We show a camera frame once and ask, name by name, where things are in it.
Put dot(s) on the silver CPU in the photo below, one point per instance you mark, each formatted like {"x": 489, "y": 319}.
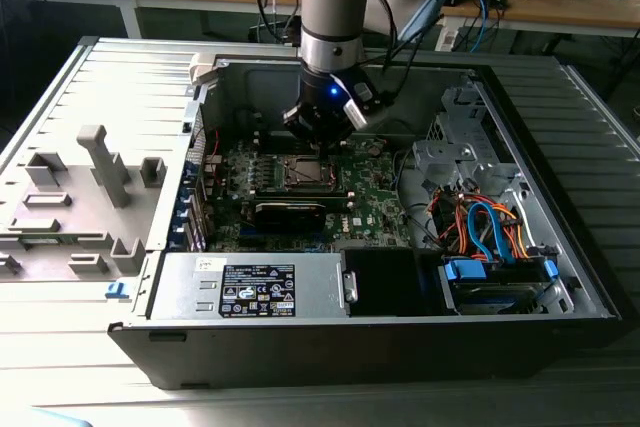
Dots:
{"x": 307, "y": 172}

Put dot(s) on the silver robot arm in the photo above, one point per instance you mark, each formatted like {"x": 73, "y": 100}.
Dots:
{"x": 330, "y": 17}

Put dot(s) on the black RAM slot bank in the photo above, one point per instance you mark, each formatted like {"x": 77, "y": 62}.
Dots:
{"x": 300, "y": 193}
{"x": 267, "y": 143}

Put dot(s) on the CPU socket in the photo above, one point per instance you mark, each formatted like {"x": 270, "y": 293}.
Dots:
{"x": 287, "y": 171}

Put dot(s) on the silver coin battery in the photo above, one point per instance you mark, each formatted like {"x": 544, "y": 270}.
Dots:
{"x": 376, "y": 147}

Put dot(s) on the green motherboard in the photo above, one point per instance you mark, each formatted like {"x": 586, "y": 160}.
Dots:
{"x": 380, "y": 197}

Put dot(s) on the black graphics card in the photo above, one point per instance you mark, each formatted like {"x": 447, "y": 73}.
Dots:
{"x": 290, "y": 217}

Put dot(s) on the beige plastic latch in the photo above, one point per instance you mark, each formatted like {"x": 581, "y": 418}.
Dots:
{"x": 202, "y": 69}

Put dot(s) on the metal drive cage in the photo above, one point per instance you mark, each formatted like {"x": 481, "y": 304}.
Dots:
{"x": 440, "y": 157}

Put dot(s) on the black plastic shroud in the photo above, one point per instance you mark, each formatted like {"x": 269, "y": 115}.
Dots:
{"x": 385, "y": 282}

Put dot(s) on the hard disk in blue carrier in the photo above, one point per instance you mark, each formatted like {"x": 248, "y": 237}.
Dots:
{"x": 467, "y": 269}

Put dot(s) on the grey power supply unit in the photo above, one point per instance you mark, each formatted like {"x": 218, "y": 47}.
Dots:
{"x": 175, "y": 287}

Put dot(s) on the black PC case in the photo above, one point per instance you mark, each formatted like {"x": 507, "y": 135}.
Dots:
{"x": 350, "y": 352}

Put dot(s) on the grey parts rack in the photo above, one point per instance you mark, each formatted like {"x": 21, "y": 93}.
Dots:
{"x": 75, "y": 187}

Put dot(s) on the blue clip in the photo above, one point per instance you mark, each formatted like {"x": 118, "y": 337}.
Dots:
{"x": 117, "y": 291}

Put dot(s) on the green RAM stick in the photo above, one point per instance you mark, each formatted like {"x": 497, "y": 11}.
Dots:
{"x": 45, "y": 240}

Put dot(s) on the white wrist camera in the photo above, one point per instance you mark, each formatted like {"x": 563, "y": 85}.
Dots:
{"x": 357, "y": 112}

